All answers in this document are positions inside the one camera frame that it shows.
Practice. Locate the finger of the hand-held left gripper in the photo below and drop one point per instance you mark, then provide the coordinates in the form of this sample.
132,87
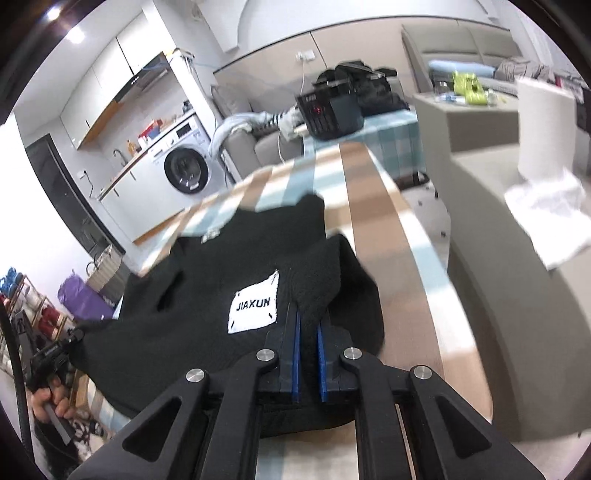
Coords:
75,335

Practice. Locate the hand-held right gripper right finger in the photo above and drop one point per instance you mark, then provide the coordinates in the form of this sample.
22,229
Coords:
322,360

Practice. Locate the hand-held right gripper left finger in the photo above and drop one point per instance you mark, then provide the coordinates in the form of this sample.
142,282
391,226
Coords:
297,350

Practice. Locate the black knit sweater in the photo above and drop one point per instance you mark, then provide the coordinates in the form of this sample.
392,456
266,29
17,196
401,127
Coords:
194,295

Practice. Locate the person's left hand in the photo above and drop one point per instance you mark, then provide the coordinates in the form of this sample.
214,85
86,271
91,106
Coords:
39,399

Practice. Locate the red jar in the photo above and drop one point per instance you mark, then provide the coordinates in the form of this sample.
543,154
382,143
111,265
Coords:
48,321

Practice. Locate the purple plastic bag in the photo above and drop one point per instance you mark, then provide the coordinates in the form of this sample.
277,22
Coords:
83,300

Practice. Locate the wooden storage rack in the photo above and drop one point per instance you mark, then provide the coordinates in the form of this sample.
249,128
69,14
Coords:
37,290

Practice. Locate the woven laundry basket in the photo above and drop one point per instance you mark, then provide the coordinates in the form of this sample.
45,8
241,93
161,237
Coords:
104,274

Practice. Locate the blue bundle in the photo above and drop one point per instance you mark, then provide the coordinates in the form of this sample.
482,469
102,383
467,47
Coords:
11,279

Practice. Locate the black white patterned cloth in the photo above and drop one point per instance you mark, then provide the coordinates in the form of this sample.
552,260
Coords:
69,443

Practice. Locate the white lower kitchen cabinets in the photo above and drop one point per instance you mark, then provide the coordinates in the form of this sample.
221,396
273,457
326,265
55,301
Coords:
138,203

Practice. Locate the black tall cabinet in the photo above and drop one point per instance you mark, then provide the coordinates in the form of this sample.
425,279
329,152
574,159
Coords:
60,184

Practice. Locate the kitchen faucet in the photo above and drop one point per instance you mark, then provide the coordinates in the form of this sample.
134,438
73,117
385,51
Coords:
119,157

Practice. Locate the beige low cabinet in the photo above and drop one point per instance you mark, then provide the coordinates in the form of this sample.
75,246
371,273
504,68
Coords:
508,300

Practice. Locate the orange bottle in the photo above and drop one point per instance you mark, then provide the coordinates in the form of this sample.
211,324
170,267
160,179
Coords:
132,147

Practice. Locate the white washing machine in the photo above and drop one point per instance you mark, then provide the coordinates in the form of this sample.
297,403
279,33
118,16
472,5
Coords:
189,170

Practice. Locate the beige sofa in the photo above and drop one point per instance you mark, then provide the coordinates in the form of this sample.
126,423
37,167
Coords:
268,147

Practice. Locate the red box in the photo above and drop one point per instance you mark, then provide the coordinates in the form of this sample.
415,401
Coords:
150,130

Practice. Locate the teal checked cloth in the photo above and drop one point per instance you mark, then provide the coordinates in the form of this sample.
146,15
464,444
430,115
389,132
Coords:
392,138

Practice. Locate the black electric heater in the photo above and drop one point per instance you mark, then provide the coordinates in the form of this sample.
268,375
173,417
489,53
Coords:
328,115

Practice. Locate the white upper kitchen cabinet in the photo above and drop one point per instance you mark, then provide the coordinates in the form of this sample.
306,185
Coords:
101,87

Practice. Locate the grey upright pillow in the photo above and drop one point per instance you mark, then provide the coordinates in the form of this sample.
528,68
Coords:
226,99

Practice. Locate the range hood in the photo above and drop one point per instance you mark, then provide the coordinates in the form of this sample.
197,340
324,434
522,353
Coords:
138,81

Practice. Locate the black bag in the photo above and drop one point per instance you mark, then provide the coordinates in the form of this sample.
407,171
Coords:
383,101

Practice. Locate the beige side cabinet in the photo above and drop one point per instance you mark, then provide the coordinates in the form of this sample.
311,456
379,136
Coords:
461,134

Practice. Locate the white crumpled paper towel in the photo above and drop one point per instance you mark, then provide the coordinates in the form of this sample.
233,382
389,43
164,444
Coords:
549,217

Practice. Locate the small glass jar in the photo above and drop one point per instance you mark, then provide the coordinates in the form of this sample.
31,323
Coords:
442,86

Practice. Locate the green toy figure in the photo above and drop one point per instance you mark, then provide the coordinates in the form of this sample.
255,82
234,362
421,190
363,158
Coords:
468,87

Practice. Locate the white paper towel roll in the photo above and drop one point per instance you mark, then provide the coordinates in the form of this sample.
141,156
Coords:
545,129

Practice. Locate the light blue pillow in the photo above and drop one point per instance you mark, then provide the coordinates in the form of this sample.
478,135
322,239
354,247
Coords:
461,68

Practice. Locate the grey blanket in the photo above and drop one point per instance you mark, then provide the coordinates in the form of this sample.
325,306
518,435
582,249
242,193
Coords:
521,69

